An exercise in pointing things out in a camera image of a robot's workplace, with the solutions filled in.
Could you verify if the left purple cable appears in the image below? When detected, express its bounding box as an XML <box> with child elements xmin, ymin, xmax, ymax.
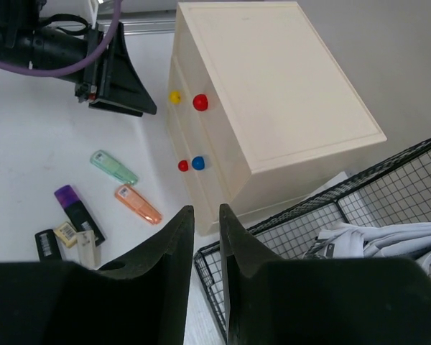
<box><xmin>0</xmin><ymin>0</ymin><xmax>125</xmax><ymax>77</ymax></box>

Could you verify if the yellow cap black highlighter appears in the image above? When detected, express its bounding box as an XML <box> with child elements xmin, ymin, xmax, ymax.
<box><xmin>34</xmin><ymin>229</ymin><xmax>62</xmax><ymax>262</ymax></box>

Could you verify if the white eraser with barcode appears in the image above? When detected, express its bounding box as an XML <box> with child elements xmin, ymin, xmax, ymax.
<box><xmin>53</xmin><ymin>222</ymin><xmax>77</xmax><ymax>249</ymax></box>

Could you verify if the cream drawer cabinet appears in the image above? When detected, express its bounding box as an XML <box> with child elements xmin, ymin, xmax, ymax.
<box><xmin>167</xmin><ymin>1</ymin><xmax>386</xmax><ymax>236</ymax></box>

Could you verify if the purple cap black highlighter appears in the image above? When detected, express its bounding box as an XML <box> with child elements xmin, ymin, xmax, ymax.
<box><xmin>54</xmin><ymin>185</ymin><xmax>106</xmax><ymax>247</ymax></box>

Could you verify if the aluminium rail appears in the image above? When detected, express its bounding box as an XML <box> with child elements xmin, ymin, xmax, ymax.
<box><xmin>93</xmin><ymin>17</ymin><xmax>177</xmax><ymax>37</ymax></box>

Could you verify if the green translucent highlighter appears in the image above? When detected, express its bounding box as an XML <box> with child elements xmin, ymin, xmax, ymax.
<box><xmin>90</xmin><ymin>149</ymin><xmax>139</xmax><ymax>185</ymax></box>

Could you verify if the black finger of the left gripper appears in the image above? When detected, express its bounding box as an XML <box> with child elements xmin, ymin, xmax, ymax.
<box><xmin>88</xmin><ymin>22</ymin><xmax>157</xmax><ymax>117</ymax></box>

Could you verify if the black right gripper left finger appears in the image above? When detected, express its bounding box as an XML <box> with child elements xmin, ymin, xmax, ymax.
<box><xmin>0</xmin><ymin>206</ymin><xmax>195</xmax><ymax>344</ymax></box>

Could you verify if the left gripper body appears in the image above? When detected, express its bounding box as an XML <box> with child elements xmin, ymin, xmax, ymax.
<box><xmin>0</xmin><ymin>0</ymin><xmax>105</xmax><ymax>105</ymax></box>

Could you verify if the orange translucent highlighter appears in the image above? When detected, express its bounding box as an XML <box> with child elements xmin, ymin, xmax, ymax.
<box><xmin>115</xmin><ymin>184</ymin><xmax>162</xmax><ymax>225</ymax></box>

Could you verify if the black wire mesh organizer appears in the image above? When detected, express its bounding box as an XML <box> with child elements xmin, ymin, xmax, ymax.
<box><xmin>195</xmin><ymin>138</ymin><xmax>431</xmax><ymax>344</ymax></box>

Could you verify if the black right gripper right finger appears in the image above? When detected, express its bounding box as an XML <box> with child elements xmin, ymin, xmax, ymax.
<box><xmin>219</xmin><ymin>204</ymin><xmax>431</xmax><ymax>344</ymax></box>

